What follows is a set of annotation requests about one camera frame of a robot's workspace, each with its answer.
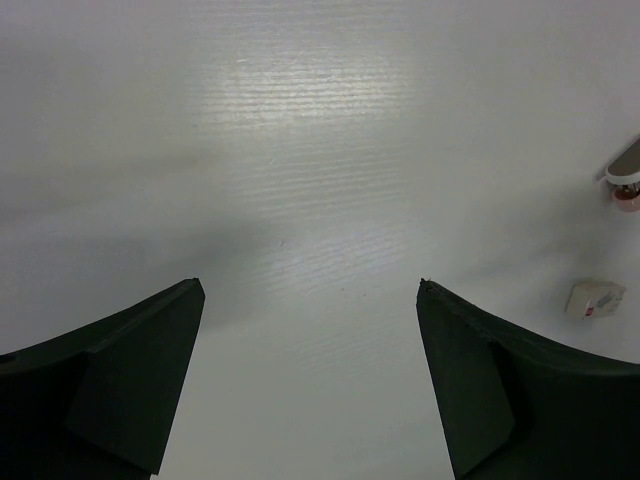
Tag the pink mini stapler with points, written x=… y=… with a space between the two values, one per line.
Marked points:
x=619 y=178

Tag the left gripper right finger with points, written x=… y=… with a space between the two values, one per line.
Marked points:
x=516 y=405

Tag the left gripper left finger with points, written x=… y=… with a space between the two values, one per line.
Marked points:
x=99 y=402

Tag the small eraser box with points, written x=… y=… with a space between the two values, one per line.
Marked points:
x=594 y=299

